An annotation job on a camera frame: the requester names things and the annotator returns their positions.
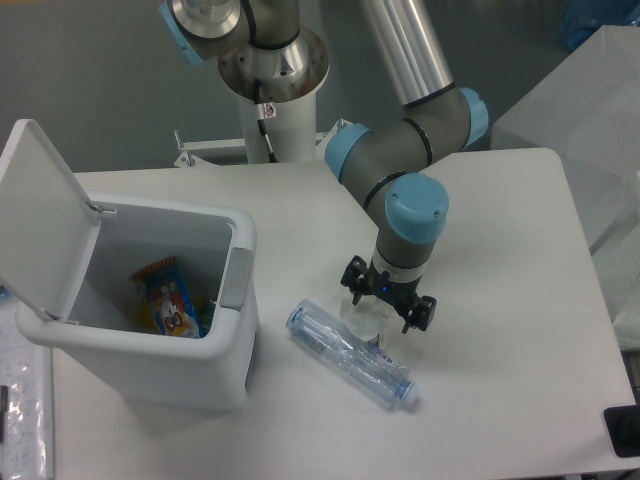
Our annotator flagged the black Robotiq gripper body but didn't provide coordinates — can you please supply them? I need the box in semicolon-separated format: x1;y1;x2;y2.
364;257;425;313

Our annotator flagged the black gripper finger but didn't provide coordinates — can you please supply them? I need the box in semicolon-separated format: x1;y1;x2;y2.
400;295;437;334
340;255;372;305

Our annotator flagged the clear plastic water bottle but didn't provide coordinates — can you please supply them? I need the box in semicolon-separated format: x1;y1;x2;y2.
286;299;419;411

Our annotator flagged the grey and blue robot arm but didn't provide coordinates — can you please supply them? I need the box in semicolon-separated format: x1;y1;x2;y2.
159;1;488;330

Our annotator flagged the white plastic trash can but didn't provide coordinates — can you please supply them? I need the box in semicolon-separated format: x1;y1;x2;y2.
1;119;258;412

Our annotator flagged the green wrapper in bin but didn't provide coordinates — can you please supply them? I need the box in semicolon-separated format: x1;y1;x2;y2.
199;299;217;338

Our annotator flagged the orange blue snack wrapper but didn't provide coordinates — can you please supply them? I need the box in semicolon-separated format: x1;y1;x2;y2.
130;256;202;339

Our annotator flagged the black device at edge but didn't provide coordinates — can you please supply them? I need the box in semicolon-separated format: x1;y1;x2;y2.
603;405;639;458

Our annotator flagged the translucent plastic storage box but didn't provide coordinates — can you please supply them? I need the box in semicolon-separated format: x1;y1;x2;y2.
491;26;639;322

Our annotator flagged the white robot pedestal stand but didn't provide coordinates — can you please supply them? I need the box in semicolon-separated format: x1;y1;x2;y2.
174;90;351;168

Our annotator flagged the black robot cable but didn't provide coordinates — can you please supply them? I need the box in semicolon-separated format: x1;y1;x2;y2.
252;78;279;164

